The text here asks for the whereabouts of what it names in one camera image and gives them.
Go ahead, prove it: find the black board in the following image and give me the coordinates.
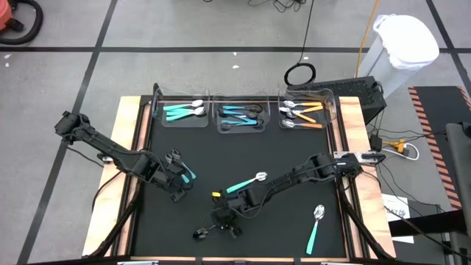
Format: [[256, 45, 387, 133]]
[[388, 208, 471, 237]]

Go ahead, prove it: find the black table mat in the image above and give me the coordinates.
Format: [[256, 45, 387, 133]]
[[131, 96, 349, 258]]

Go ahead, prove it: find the white looped cable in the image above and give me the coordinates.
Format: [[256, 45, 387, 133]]
[[380, 142, 420, 162]]

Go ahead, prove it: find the black coiled hanging cable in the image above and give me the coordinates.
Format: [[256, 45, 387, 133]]
[[283, 0, 316, 87]]

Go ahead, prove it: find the black hazard-striped floor mat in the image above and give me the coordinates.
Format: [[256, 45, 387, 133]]
[[407, 85, 471, 211]]

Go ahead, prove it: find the black table frame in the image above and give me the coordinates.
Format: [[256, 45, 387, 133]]
[[82, 94, 397, 265]]

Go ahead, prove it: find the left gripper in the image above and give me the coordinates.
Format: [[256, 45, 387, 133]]
[[145, 158, 189, 204]]

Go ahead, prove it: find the black power adapter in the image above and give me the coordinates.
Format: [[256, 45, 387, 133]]
[[369, 134, 383, 152]]

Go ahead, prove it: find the yellow hanging cable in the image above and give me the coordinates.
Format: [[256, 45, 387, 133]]
[[355, 0, 380, 78]]

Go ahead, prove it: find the orange shop vacuum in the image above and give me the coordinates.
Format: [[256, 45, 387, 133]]
[[0, 0, 15, 32]]

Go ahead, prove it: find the yellow power strip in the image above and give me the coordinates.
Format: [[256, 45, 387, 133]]
[[382, 138, 408, 155]]

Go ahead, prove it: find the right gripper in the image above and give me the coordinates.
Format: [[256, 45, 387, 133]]
[[210, 188, 261, 239]]

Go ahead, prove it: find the black perforated computer case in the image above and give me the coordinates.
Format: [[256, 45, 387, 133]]
[[288, 76, 388, 125]]

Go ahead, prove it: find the clear plastic bin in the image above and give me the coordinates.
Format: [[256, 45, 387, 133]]
[[212, 94, 272, 136], [152, 85, 210, 129], [277, 87, 338, 130]]

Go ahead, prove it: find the white lined trash can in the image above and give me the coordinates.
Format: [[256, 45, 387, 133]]
[[357, 13, 441, 99]]

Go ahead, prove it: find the white paper sheet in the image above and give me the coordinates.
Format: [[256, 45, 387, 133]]
[[381, 194, 416, 244]]

